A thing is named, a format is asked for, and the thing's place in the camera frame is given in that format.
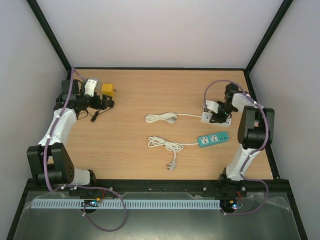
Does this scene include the teal power strip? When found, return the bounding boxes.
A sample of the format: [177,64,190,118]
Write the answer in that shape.
[197,131,230,148]

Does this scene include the yellow cube adapter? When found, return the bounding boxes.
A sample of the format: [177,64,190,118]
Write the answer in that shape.
[101,83,117,97]

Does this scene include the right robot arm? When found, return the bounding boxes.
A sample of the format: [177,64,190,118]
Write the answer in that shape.
[209,83,275,197]

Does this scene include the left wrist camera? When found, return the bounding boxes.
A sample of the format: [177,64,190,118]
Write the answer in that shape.
[84,78,99,97]

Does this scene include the white strip cord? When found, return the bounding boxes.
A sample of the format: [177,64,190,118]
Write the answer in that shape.
[144,112,204,125]

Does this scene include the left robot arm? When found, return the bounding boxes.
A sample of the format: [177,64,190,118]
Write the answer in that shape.
[26,78,115,191]

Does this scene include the light blue cable duct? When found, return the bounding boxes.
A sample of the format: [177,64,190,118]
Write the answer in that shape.
[31,199,221,210]

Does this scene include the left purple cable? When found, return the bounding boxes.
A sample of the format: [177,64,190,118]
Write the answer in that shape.
[42,66,128,232]

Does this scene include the white power strip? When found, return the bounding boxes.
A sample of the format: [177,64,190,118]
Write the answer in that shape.
[200,111,232,127]

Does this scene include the thin black cable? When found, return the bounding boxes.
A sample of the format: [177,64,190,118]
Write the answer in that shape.
[90,108,111,123]

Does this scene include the white teal-strip cord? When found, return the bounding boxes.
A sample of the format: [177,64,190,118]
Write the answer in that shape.
[147,135,200,171]

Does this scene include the black frame rail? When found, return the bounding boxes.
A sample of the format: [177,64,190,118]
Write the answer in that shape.
[23,179,292,198]

